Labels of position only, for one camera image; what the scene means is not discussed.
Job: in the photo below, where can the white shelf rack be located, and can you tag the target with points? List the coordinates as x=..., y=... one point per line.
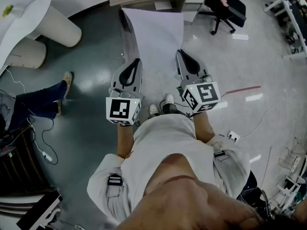
x=287, y=190

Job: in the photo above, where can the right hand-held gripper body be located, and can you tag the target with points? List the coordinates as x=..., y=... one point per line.
x=204, y=95

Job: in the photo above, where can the small potted green plant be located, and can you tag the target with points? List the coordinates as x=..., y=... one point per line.
x=7, y=9

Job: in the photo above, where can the person's black trousers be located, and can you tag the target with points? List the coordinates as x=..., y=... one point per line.
x=169, y=109

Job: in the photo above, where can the black office chair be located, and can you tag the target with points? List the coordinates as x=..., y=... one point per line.
x=227, y=8

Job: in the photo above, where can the white frame desk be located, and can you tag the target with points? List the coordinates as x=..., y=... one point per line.
x=293, y=15

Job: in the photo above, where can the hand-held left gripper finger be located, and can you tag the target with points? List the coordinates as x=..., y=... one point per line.
x=138, y=80
x=117, y=79

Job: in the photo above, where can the person's right forearm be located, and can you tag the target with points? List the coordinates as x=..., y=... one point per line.
x=202, y=128

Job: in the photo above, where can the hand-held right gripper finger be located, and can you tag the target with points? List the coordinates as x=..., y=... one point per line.
x=200, y=69
x=180, y=67

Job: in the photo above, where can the white floor power socket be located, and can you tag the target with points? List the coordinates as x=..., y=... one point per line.
x=233, y=135

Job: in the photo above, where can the person's chin and neck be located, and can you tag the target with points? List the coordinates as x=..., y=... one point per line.
x=192, y=200

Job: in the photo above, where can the dark wooden bench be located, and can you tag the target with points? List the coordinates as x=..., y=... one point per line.
x=19, y=171

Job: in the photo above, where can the person's left white shoe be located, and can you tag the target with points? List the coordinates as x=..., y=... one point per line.
x=153, y=109

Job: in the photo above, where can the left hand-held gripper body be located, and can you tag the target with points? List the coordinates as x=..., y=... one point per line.
x=120, y=109

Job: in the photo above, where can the white A4 paper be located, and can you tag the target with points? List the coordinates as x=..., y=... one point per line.
x=156, y=32

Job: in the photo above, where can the person's white shirt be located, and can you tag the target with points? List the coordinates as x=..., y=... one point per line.
x=163, y=140

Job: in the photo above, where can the person's left forearm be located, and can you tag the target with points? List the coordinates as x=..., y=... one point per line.
x=125, y=140

